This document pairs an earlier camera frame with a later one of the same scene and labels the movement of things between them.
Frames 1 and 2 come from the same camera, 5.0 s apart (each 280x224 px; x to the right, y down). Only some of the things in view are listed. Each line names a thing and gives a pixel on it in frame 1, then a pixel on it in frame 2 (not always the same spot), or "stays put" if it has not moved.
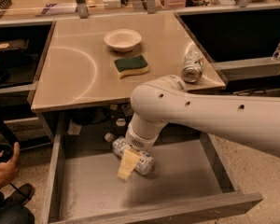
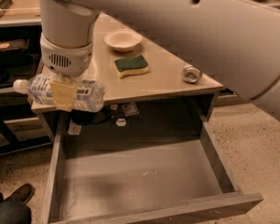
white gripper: (138, 142) → (66, 60)
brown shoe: (21, 195) stays put
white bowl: (122, 40) stays put
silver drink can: (192, 66) stays put
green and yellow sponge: (132, 65) stays put
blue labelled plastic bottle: (146, 164) → (89, 95)
